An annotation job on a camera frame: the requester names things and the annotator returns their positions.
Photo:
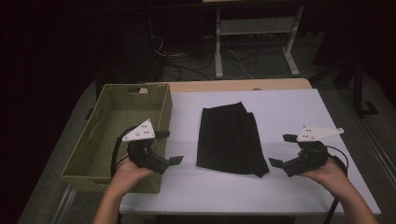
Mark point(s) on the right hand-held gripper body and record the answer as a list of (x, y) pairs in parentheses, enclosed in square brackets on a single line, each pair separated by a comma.
[(306, 161)]

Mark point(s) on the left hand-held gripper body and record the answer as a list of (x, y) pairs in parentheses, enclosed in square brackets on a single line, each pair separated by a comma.
[(146, 157)]

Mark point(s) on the green woven basket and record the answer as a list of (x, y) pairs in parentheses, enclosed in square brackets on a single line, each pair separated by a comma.
[(102, 140)]

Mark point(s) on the black shorts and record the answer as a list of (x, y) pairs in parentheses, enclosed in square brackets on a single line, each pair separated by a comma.
[(227, 140)]

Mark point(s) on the person's right hand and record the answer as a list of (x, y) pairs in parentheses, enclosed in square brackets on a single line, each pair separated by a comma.
[(330, 174)]

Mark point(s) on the white table cover sheet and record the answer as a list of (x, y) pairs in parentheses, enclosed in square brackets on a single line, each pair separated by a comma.
[(280, 105)]

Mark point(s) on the black metal stand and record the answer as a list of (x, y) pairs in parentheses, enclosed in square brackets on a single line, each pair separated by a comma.
[(358, 90)]

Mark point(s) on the white metal stand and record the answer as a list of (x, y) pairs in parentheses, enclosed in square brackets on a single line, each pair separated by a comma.
[(218, 56)]

